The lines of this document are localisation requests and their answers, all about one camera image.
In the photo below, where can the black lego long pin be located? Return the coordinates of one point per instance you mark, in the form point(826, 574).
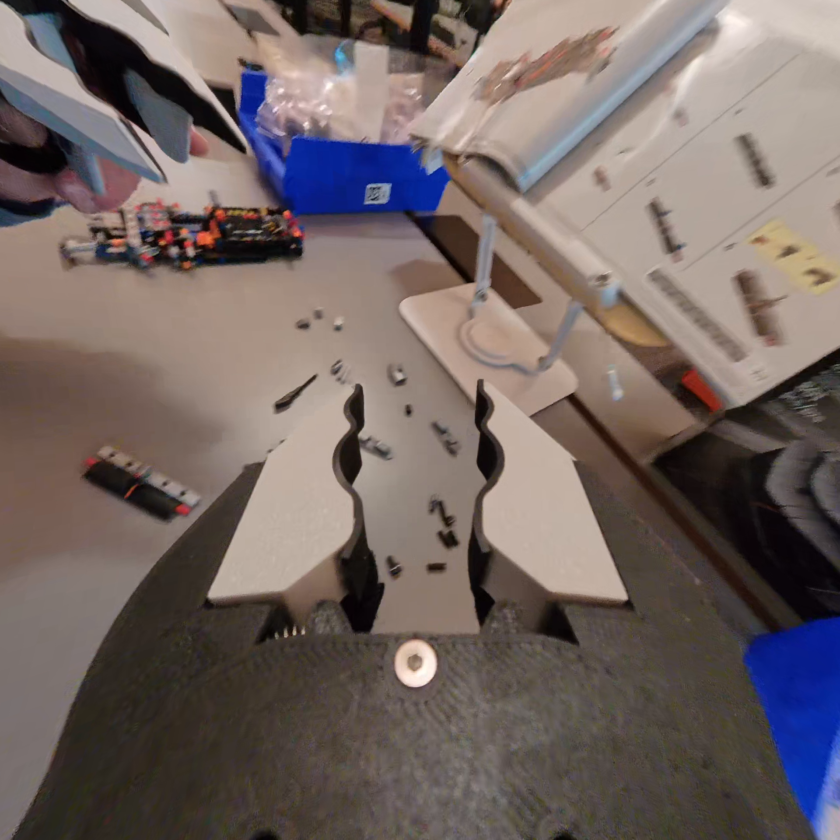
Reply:
point(449, 515)

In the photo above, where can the black curved lego blade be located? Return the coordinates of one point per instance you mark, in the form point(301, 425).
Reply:
point(295, 392)

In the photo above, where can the black lego T connector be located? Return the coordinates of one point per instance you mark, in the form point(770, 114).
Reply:
point(394, 565)

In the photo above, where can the black printed set box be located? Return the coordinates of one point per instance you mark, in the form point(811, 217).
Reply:
point(787, 512)

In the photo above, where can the person's left hand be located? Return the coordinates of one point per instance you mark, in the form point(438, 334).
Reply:
point(92, 190)

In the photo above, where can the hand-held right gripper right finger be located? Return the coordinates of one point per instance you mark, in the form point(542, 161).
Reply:
point(544, 525)

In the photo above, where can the blue cardboard box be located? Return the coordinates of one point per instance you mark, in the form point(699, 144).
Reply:
point(800, 709)

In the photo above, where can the black lego cylinder assembly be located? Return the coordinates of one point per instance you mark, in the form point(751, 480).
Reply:
point(131, 489)

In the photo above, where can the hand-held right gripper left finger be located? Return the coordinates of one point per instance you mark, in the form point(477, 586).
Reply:
point(295, 525)

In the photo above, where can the long grey lego beam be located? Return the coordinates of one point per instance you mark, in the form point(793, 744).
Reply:
point(148, 474)

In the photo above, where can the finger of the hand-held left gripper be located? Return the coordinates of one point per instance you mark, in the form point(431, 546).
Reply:
point(177, 59)
point(52, 98)

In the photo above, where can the white book stand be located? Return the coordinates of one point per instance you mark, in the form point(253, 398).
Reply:
point(459, 328)

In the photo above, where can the blue box with code label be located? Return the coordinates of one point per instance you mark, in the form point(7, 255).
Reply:
point(328, 170)

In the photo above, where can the lego instruction book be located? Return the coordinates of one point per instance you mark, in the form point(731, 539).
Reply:
point(722, 164)

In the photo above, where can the lego car chassis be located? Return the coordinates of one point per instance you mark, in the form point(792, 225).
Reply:
point(229, 239)

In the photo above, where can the clear plastic bags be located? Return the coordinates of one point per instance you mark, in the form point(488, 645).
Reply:
point(328, 98)

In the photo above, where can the black lego connector block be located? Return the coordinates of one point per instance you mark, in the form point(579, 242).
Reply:
point(449, 539)

